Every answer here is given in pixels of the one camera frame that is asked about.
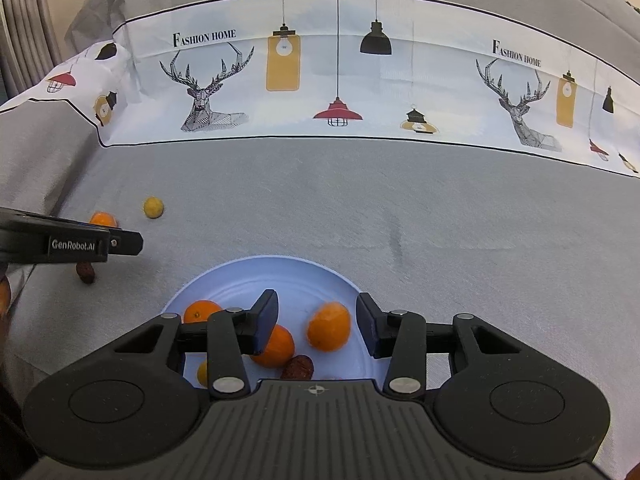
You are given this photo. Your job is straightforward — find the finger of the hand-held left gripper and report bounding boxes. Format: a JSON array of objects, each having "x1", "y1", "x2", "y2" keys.
[{"x1": 107, "y1": 229, "x2": 144, "y2": 256}]

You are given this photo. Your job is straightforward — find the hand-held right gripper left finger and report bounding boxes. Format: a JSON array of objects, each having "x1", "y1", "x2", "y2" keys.
[{"x1": 115, "y1": 289, "x2": 280, "y2": 401}]

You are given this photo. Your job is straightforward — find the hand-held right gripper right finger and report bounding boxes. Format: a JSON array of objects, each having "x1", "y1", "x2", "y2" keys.
[{"x1": 355, "y1": 292, "x2": 521, "y2": 401}]

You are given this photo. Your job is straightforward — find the blue plate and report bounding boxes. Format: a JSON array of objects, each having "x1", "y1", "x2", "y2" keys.
[{"x1": 162, "y1": 256, "x2": 396, "y2": 391}]

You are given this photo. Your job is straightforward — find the grey curtain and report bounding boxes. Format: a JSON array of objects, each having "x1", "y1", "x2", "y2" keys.
[{"x1": 0, "y1": 0, "x2": 63, "y2": 98}]

